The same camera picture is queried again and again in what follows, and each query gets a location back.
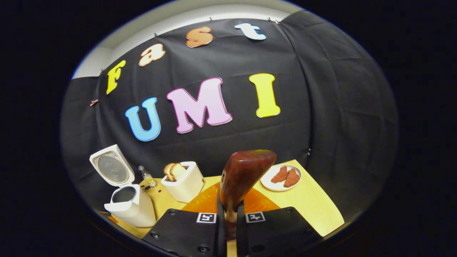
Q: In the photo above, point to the bread slice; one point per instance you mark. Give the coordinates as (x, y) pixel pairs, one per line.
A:
(167, 172)
(177, 171)

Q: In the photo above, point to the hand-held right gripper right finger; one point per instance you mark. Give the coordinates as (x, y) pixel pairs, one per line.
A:
(275, 233)

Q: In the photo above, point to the black backdrop cloth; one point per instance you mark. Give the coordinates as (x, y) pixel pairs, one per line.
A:
(339, 107)

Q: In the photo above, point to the white toaster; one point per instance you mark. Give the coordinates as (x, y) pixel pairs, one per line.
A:
(187, 185)

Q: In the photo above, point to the red meat piece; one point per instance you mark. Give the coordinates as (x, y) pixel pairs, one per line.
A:
(292, 178)
(279, 175)

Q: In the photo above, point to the small glass bottle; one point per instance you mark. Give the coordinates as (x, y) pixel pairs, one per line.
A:
(147, 177)

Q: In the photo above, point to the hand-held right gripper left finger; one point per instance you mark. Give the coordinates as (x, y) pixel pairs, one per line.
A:
(185, 233)

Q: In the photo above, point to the brown wooden spoon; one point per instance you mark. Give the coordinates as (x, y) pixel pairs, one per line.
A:
(246, 171)

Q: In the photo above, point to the white rice cooker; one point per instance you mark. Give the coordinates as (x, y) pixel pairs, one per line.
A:
(134, 210)

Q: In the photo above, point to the round white plate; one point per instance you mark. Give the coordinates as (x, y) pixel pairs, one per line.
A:
(267, 184)

